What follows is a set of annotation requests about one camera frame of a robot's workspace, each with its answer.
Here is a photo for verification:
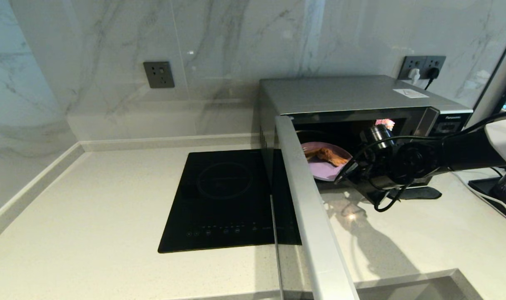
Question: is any black power plug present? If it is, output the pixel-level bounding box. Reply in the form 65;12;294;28
425;67;440;90

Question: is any purple plate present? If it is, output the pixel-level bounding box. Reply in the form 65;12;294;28
302;142;353;182

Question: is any grey cabinet door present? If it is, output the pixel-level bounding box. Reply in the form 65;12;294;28
355;274;464;300

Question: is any dark grey cloth pad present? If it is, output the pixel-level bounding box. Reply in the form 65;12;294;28
386;186;442;201

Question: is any dark window frame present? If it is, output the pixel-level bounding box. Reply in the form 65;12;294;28
466;21;506;125

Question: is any white power cable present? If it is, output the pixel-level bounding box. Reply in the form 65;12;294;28
449;171;506;225

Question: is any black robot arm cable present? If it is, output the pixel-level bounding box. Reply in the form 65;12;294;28
334;110;506;213

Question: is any grey wall socket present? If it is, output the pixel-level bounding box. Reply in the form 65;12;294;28
143;61;175;89
424;55;447;80
399;56;426;80

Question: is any white paper sticker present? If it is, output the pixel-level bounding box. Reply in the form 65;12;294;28
393;88;429;99

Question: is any silver microwave oven body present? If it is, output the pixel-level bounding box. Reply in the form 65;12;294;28
258;75;473;194

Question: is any black glass microwave door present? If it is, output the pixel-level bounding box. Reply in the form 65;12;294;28
270;115;360;300

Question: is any fried chicken piece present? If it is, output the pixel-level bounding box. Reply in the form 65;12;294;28
316;147;349;167

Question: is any black appliance base tray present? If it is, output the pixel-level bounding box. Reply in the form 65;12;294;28
469;177;506;228

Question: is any black induction cooktop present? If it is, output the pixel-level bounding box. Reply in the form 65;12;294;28
158;150;278;253

